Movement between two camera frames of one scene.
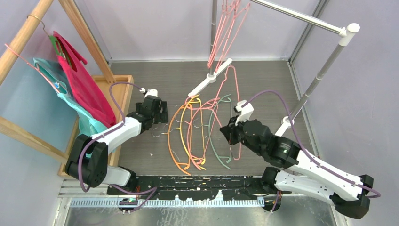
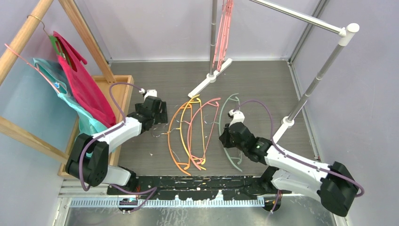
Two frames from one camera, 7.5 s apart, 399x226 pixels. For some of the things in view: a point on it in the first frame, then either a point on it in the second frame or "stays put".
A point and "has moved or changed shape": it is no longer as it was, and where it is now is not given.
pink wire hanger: (233, 157) -> (224, 33)
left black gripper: (162, 117) stays put
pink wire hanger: (228, 36) has moved or changed shape
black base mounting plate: (197, 188) stays put
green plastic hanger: (229, 157) -> (240, 157)
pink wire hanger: (216, 36) -> (222, 42)
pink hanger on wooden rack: (34, 65) stays put
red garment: (90, 97) stays put
